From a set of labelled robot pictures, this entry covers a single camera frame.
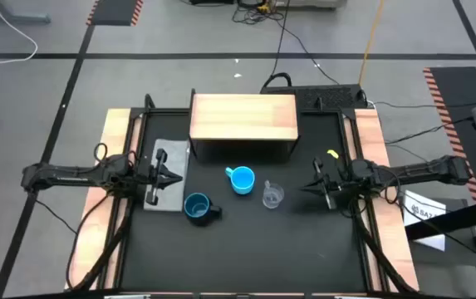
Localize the tangled black cable bundle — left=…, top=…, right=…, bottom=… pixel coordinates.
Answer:
left=232, top=0, right=285, bottom=26

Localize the white floor cable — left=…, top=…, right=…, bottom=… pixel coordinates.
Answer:
left=0, top=0, right=39, bottom=66

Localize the yellow hanging cable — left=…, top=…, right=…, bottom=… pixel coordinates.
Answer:
left=357, top=0, right=386, bottom=86

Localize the black stand beam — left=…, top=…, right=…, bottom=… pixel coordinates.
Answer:
left=405, top=198, right=476, bottom=242

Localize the black mat with striped edges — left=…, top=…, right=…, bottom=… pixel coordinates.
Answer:
left=423, top=66, right=476, bottom=204
left=86, top=0, right=144, bottom=27

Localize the right arm's gripper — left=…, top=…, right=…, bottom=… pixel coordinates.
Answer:
left=301, top=156, right=353, bottom=211

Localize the black aluminium table frame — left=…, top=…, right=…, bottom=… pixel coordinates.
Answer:
left=71, top=93, right=420, bottom=299

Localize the light blue plastic cup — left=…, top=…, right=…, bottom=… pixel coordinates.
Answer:
left=224, top=165, right=257, bottom=195

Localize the grey equipment base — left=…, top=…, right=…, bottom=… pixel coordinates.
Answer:
left=277, top=0, right=349, bottom=10

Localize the clear plastic cup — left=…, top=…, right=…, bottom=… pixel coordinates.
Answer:
left=261, top=179, right=286, bottom=210

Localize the black hanging cable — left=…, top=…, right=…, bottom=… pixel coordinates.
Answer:
left=262, top=0, right=292, bottom=91

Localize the wooden shelf with black frame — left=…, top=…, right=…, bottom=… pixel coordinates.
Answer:
left=188, top=87, right=301, bottom=164

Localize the left arm's gripper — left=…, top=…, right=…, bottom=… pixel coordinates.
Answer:
left=134, top=148, right=184, bottom=207

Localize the wooden table side panel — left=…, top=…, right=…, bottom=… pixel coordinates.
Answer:
left=65, top=108, right=144, bottom=292
left=342, top=108, right=420, bottom=292

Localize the black mug with blue inside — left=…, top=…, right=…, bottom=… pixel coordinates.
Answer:
left=183, top=192, right=223, bottom=228

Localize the grey folded cloth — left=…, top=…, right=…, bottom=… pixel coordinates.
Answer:
left=143, top=138, right=191, bottom=213

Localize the white paper sign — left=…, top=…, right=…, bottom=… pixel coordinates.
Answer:
left=402, top=189, right=447, bottom=252

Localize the grey desk foot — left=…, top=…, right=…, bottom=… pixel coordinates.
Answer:
left=0, top=0, right=52, bottom=25

